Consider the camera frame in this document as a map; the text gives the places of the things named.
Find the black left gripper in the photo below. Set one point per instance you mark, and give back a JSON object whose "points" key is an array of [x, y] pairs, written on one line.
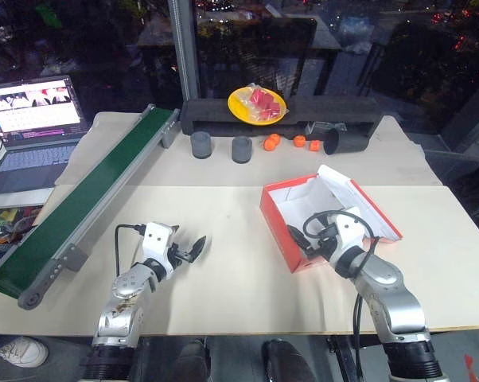
{"points": [[182, 255]]}

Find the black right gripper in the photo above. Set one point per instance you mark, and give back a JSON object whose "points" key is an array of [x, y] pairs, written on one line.
{"points": [[322, 242]]}

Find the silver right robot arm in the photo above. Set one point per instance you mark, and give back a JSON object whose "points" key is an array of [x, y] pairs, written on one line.
{"points": [[386, 290]]}

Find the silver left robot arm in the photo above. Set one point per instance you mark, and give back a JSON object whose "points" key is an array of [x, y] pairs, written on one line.
{"points": [[124, 287]]}

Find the red cardboard box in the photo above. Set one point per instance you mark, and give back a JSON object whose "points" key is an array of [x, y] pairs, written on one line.
{"points": [[281, 227]]}

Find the grey cup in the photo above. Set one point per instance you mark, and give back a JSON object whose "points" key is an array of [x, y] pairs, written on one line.
{"points": [[241, 150], [201, 145]]}

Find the small orange cube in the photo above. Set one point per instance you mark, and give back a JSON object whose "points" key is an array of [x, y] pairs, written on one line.
{"points": [[314, 146]]}

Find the round orange toy fruit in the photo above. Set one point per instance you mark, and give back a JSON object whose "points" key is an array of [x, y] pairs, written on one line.
{"points": [[271, 142], [299, 141]]}

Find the black cylinder container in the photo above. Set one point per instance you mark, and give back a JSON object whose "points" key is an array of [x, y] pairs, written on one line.
{"points": [[349, 144]]}

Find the dark rounded shape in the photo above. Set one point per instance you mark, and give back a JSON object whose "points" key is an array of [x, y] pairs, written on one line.
{"points": [[191, 364], [285, 362]]}

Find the long black foam shelf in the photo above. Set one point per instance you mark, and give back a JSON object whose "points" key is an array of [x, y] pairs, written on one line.
{"points": [[207, 119]]}

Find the yellow plate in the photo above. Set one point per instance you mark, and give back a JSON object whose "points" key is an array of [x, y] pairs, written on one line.
{"points": [[239, 109]]}

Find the clear bag of red pieces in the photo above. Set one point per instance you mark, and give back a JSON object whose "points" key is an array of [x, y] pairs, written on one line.
{"points": [[263, 104]]}

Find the open laptop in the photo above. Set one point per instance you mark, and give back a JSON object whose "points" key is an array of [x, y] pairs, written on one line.
{"points": [[32, 159]]}

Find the green plastic bag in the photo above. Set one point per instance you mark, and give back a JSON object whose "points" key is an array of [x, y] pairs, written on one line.
{"points": [[2, 221]]}

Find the white sneaker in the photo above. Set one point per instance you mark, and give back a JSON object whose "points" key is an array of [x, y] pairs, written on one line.
{"points": [[22, 352]]}

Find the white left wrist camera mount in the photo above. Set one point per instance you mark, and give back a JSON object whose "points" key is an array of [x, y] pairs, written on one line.
{"points": [[156, 239]]}

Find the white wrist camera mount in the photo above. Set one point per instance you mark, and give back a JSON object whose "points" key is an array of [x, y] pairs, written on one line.
{"points": [[156, 239], [349, 231]]}

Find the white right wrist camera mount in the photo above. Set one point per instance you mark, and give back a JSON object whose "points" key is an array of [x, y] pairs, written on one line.
{"points": [[349, 231]]}

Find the green conveyor belt grey frame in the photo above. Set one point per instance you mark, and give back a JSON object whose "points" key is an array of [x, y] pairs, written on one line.
{"points": [[92, 191]]}

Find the black metal table frame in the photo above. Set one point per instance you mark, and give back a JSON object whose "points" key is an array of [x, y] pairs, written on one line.
{"points": [[343, 358]]}

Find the aluminium profile post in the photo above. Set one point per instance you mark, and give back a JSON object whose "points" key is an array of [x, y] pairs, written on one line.
{"points": [[185, 51]]}

